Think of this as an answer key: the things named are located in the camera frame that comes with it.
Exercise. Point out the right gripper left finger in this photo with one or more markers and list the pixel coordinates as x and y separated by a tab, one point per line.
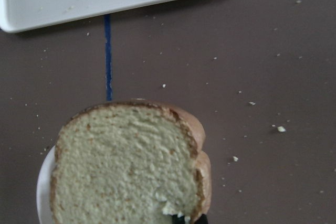
178	219

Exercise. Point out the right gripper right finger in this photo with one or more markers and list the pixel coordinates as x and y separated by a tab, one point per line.
202	219

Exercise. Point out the bread slice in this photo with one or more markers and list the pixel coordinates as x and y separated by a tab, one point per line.
130	162

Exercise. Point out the white plate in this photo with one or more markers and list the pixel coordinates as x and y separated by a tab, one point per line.
43	188

